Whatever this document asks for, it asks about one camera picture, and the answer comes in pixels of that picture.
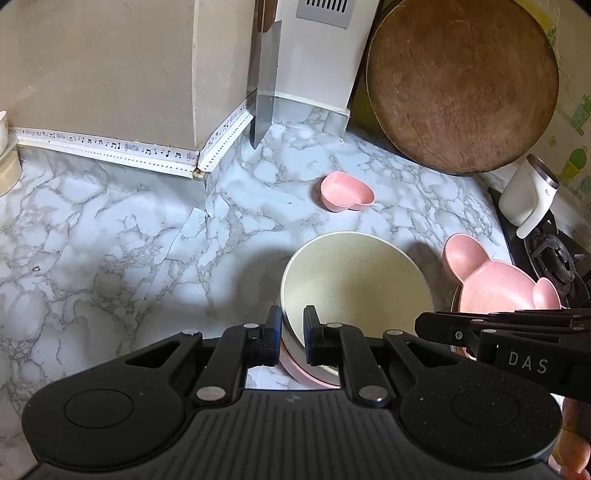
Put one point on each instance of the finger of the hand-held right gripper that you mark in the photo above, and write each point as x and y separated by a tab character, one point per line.
443	328

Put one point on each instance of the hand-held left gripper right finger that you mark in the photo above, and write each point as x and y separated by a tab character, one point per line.
310	333

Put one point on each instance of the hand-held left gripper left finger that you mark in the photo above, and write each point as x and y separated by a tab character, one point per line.
276	333

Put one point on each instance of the pink bowl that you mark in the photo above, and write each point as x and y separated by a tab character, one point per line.
299	369

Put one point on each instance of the pink bear-shaped plate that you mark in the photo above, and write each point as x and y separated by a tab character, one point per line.
494	286

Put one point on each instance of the cream bowl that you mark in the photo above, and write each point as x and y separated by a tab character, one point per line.
351	277

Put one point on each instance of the person's right hand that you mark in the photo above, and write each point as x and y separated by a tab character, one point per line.
575	438

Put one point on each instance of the black gas stove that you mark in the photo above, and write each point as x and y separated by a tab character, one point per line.
554	263

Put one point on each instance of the pink heart-shaped dish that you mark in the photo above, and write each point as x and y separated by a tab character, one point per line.
344	191

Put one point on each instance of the white insulated mug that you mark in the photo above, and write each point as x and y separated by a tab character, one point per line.
524	198

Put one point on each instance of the short music-note edging strip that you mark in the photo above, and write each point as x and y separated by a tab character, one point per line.
226	131

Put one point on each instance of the steel cleaver knife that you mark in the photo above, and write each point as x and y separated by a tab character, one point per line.
265	92

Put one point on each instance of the round wooden cutting board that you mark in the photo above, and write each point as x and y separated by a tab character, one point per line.
461	83

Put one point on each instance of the long music-note edging strip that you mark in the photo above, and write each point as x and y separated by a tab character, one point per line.
106	147

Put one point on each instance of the white vented knife holder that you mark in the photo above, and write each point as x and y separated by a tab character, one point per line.
318	60

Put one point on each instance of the clear lidded beige container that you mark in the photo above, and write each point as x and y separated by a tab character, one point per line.
8	170

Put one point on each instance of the green cartoon wall sticker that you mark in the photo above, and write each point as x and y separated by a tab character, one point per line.
575	159

